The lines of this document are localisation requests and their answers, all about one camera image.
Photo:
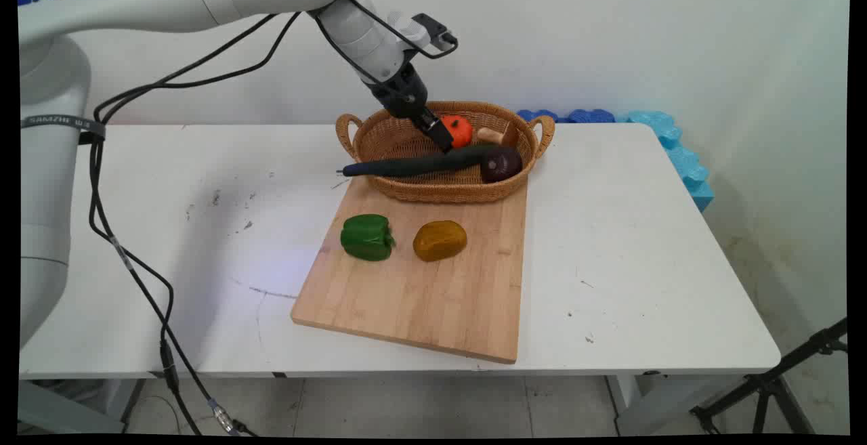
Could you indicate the green toy bell pepper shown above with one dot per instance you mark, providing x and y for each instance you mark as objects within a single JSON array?
[{"x": 366, "y": 236}]

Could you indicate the wooden cutting board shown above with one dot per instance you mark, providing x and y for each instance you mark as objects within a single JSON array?
[{"x": 433, "y": 289}]

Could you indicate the orange toy pumpkin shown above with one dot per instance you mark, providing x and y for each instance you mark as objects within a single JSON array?
[{"x": 461, "y": 131}]

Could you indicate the dark blue foam piece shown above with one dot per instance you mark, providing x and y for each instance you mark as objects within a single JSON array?
[{"x": 569, "y": 116}]

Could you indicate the black tripod stand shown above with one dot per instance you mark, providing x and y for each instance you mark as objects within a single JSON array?
[{"x": 772, "y": 384}]

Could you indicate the long dark green cucumber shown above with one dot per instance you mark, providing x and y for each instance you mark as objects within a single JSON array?
[{"x": 413, "y": 164}]

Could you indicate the white table leg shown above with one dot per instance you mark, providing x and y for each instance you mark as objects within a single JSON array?
[{"x": 640, "y": 404}]

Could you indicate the dark purple toy onion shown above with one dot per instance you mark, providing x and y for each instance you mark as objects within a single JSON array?
[{"x": 501, "y": 164}]

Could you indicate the beige toy mushroom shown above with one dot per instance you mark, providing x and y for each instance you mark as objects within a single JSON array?
[{"x": 500, "y": 135}]

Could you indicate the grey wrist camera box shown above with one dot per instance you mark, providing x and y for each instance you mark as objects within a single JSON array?
[{"x": 429, "y": 28}]

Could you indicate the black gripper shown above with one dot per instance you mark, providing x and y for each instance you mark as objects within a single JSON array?
[{"x": 401, "y": 91}]

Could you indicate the light blue foam piece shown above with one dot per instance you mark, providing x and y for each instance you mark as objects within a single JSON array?
[{"x": 681, "y": 157}]

